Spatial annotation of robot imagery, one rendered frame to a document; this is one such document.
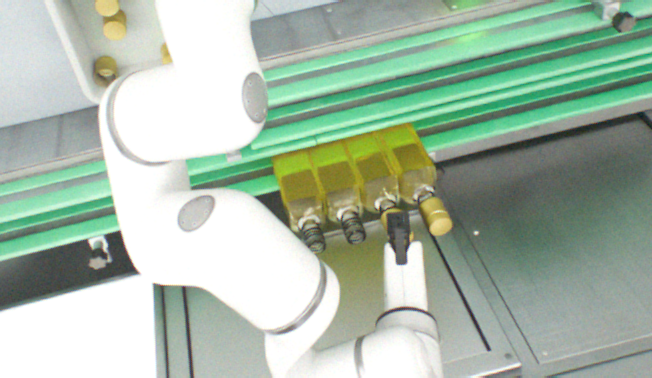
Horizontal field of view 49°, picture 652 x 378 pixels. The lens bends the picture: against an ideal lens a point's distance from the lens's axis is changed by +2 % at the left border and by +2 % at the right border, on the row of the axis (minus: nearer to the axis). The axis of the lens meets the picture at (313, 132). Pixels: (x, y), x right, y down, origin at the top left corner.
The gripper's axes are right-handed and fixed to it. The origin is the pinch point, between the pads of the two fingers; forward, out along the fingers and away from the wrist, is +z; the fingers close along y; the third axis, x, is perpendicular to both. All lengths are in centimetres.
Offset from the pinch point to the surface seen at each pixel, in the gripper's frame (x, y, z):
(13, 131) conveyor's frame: 63, 5, 23
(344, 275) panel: 8.7, -12.9, 3.7
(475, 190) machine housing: -14.3, -15.8, 24.0
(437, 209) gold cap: -5.6, 1.6, 2.8
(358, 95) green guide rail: 4.9, 6.3, 24.7
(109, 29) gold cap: 42, 22, 24
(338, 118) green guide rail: 8.1, 6.2, 19.1
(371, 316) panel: 4.7, -12.8, -4.1
